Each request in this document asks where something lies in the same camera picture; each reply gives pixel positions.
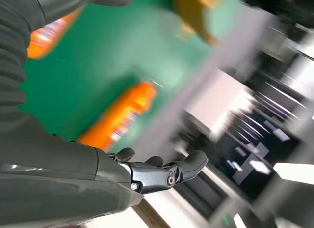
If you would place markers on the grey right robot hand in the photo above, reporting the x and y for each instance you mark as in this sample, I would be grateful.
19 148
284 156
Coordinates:
49 181

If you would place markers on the green table mat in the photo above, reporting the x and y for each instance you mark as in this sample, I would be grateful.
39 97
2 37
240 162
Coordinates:
98 57

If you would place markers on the white office desk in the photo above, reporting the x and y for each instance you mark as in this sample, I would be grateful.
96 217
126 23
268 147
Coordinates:
221 99

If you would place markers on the yellow translucent plastic bag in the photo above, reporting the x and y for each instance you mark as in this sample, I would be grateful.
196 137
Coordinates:
189 11

